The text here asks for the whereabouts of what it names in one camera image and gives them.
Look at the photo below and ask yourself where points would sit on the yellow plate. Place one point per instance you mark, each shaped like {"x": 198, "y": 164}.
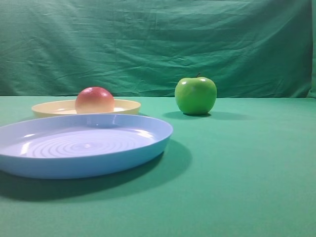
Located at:
{"x": 67, "y": 107}

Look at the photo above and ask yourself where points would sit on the blue plate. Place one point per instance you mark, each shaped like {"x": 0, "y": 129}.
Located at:
{"x": 81, "y": 146}

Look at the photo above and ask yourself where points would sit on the green apple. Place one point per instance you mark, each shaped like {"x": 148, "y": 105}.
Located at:
{"x": 195, "y": 96}

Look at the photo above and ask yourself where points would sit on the green tablecloth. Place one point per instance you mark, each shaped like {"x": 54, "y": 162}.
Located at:
{"x": 246, "y": 170}

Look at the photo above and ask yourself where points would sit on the green backdrop cloth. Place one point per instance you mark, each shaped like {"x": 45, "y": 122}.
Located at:
{"x": 249, "y": 48}

